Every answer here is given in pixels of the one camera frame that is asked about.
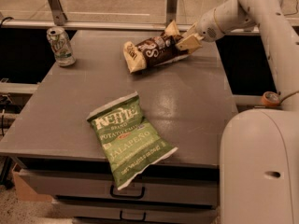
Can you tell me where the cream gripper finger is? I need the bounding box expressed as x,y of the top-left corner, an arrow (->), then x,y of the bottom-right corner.
182,23 -> 197,37
176,34 -> 204,54

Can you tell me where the metal railing bracket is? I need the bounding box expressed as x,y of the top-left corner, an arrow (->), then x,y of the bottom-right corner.
48,0 -> 67,26
165,0 -> 178,24

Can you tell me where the brown chip bag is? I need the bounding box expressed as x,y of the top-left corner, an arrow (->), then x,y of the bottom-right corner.
123,21 -> 189,73

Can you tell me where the left metal railing bracket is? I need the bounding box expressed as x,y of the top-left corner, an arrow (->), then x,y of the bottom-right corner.
48,0 -> 67,26

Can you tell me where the green jalapeno chip bag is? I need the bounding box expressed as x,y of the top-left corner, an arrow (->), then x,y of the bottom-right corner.
87,92 -> 178,190

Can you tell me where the orange tape roll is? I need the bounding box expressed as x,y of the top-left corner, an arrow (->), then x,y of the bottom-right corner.
262,91 -> 280,106

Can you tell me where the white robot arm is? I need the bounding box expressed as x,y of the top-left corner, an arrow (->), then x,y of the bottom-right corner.
189,0 -> 299,224

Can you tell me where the lower black drawer handle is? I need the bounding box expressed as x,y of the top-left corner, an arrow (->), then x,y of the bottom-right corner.
120,211 -> 147,221

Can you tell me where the upper black drawer handle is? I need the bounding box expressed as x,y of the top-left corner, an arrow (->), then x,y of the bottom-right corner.
109,185 -> 145,200

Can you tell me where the horizontal metal rail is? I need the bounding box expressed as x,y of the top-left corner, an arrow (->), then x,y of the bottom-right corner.
0,19 -> 261,35

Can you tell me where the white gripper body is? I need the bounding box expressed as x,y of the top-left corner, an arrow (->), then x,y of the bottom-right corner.
196,9 -> 224,42

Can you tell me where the green soda can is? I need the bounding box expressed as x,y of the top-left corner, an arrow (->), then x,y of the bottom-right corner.
47,26 -> 76,66

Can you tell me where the middle metal railing bracket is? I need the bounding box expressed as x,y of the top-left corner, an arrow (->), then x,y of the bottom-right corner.
165,0 -> 178,24

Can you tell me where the grey drawer cabinet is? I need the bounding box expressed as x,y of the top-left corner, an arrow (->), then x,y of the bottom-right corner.
0,31 -> 236,224

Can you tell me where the black drawer handle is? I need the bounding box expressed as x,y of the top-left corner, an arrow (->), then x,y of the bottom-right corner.
109,185 -> 145,200
120,211 -> 147,221

